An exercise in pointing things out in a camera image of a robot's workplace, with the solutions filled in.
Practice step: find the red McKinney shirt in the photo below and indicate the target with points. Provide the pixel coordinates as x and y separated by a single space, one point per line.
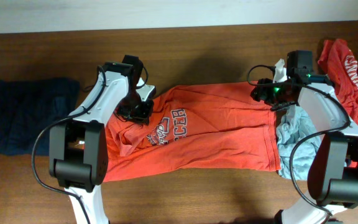
339 63

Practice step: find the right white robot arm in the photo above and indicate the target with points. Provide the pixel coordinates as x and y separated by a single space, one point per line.
333 177

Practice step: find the orange McKinney Boyd soccer shirt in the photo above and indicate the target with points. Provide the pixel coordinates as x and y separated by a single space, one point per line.
215 126

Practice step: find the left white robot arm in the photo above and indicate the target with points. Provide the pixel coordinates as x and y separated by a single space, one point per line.
78 155

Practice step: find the folded navy blue garment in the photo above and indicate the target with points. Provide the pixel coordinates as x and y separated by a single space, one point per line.
27 107

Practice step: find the light grey-blue shirt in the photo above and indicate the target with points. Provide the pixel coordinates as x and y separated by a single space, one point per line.
294 126

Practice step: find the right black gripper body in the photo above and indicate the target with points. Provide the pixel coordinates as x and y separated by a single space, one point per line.
273 94

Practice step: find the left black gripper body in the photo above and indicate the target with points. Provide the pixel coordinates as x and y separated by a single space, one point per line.
132 107

